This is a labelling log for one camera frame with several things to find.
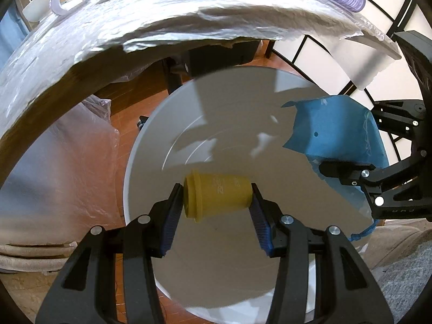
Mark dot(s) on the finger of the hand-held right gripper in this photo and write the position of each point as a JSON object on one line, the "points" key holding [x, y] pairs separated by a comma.
{"points": [[351, 172], [398, 111]]}

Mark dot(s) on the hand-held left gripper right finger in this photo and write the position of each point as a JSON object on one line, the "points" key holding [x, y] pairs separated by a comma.
{"points": [[261, 224]]}

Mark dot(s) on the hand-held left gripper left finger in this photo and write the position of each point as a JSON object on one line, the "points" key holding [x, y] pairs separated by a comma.
{"points": [[168, 226]]}

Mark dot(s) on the blue face mask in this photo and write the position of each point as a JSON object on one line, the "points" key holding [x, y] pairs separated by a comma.
{"points": [[330, 128]]}

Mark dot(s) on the yellow plastic cup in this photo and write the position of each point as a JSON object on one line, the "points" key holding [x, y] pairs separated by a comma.
{"points": [[219, 192]]}

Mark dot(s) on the white panel with black lines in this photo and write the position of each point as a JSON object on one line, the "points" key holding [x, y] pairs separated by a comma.
{"points": [[317, 50]]}

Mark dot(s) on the grey fabric blanket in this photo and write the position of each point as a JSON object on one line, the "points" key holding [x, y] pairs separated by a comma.
{"points": [[401, 260]]}

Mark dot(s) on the clear plastic bag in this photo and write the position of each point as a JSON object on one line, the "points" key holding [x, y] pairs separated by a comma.
{"points": [[50, 175]]}

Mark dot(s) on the white folded cloth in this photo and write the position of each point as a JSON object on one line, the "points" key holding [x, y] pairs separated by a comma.
{"points": [[33, 256]]}

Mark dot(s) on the blue curtain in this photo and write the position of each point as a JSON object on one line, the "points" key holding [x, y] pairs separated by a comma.
{"points": [[10, 40]]}

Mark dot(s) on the white bowl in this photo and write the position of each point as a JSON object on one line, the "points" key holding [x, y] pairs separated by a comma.
{"points": [[35, 6]]}

